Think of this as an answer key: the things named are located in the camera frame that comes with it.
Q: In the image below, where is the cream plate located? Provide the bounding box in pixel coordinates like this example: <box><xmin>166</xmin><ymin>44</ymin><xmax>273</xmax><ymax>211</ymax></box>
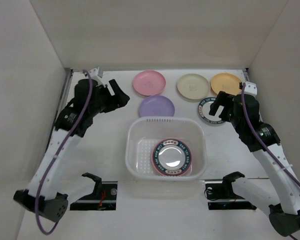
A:
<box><xmin>176</xmin><ymin>73</ymin><xmax>211</xmax><ymax>100</ymax></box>

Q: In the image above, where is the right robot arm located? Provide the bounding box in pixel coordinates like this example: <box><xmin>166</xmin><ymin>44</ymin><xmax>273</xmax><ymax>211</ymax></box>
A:
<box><xmin>209</xmin><ymin>91</ymin><xmax>300</xmax><ymax>237</ymax></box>

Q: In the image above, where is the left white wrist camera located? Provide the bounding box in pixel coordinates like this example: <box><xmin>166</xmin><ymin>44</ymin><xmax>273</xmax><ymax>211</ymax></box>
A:
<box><xmin>89</xmin><ymin>66</ymin><xmax>107</xmax><ymax>87</ymax></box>

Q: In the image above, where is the left aluminium rail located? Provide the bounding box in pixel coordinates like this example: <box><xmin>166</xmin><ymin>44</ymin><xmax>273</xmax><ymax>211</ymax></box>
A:
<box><xmin>44</xmin><ymin>67</ymin><xmax>74</xmax><ymax>152</ymax></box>

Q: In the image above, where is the purple plate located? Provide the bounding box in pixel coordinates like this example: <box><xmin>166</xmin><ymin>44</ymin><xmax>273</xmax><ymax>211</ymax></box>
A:
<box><xmin>138</xmin><ymin>95</ymin><xmax>175</xmax><ymax>117</ymax></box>

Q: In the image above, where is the orange plate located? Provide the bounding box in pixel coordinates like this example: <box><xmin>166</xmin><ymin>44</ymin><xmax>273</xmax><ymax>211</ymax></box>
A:
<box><xmin>210</xmin><ymin>73</ymin><xmax>242</xmax><ymax>96</ymax></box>

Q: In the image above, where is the pink plate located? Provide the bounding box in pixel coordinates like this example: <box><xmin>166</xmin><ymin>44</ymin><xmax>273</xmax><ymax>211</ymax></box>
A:
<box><xmin>132</xmin><ymin>70</ymin><xmax>166</xmax><ymax>96</ymax></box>
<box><xmin>150</xmin><ymin>137</ymin><xmax>193</xmax><ymax>177</ymax></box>

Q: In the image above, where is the white plastic bin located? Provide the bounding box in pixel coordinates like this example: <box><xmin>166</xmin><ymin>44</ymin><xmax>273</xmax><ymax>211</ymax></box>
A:
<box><xmin>125</xmin><ymin>116</ymin><xmax>208</xmax><ymax>181</ymax></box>

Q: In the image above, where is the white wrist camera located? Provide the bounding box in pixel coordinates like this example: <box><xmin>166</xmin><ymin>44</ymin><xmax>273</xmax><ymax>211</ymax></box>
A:
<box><xmin>89</xmin><ymin>66</ymin><xmax>107</xmax><ymax>87</ymax></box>
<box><xmin>239</xmin><ymin>81</ymin><xmax>258</xmax><ymax>97</ymax></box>

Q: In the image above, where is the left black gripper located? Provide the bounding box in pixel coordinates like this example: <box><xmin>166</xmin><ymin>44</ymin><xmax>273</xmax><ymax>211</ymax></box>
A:
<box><xmin>91</xmin><ymin>79</ymin><xmax>131</xmax><ymax>115</ymax></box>

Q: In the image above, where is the aluminium rail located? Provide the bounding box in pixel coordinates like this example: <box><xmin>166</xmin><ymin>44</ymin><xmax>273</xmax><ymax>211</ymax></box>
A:
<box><xmin>242</xmin><ymin>67</ymin><xmax>273</xmax><ymax>148</ymax></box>
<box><xmin>44</xmin><ymin>67</ymin><xmax>74</xmax><ymax>152</ymax></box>

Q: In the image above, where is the right aluminium rail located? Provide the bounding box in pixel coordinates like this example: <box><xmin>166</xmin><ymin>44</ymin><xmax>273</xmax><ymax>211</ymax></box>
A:
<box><xmin>242</xmin><ymin>67</ymin><xmax>273</xmax><ymax>148</ymax></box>

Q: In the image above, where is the white plate green rim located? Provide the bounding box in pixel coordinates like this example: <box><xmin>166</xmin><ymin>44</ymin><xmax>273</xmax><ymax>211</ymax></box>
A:
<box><xmin>152</xmin><ymin>139</ymin><xmax>192</xmax><ymax>175</ymax></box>
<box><xmin>197</xmin><ymin>97</ymin><xmax>225</xmax><ymax>126</ymax></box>

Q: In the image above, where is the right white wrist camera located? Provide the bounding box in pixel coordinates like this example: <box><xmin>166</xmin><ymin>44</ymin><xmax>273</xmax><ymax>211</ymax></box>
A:
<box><xmin>239</xmin><ymin>81</ymin><xmax>258</xmax><ymax>97</ymax></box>

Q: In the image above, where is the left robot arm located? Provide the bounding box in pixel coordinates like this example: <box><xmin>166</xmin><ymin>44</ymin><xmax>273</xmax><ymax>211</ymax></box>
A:
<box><xmin>13</xmin><ymin>78</ymin><xmax>130</xmax><ymax>223</ymax></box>

